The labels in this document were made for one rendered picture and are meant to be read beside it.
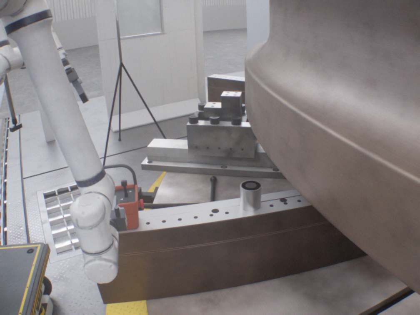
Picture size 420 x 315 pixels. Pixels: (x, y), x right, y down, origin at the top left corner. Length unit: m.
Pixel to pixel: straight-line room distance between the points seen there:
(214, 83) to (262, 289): 2.37
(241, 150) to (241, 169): 0.16
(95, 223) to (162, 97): 3.75
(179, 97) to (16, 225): 2.73
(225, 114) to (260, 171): 0.44
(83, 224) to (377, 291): 1.26
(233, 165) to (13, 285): 1.56
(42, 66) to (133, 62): 3.46
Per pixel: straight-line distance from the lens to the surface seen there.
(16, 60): 1.39
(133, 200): 1.25
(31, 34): 0.83
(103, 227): 0.84
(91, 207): 0.81
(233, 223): 1.32
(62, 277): 2.22
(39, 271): 1.81
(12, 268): 1.89
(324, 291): 1.58
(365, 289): 1.63
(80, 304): 2.02
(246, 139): 2.21
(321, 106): 1.09
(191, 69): 4.58
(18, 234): 2.72
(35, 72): 0.85
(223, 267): 1.45
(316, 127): 0.99
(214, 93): 3.50
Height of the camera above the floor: 1.45
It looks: 25 degrees down
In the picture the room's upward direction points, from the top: 3 degrees counter-clockwise
